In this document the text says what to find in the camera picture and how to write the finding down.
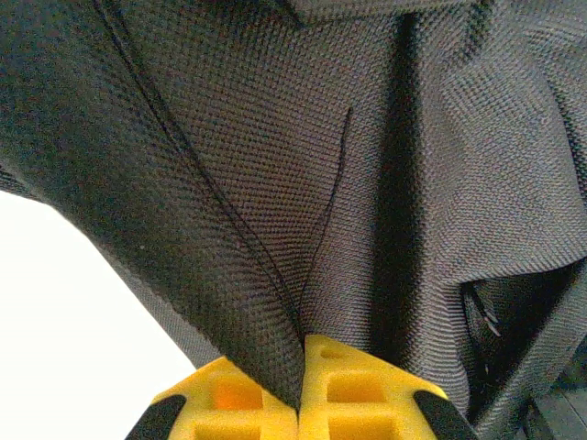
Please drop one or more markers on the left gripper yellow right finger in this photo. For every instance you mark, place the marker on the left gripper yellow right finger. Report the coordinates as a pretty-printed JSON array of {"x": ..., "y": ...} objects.
[{"x": 367, "y": 412}]

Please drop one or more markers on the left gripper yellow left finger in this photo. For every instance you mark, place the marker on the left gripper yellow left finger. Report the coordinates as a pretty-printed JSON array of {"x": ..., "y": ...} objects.
[{"x": 220, "y": 412}]

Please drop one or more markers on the black fabric backpack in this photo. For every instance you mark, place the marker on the black fabric backpack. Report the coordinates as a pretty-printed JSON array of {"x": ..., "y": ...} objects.
[{"x": 275, "y": 160}]

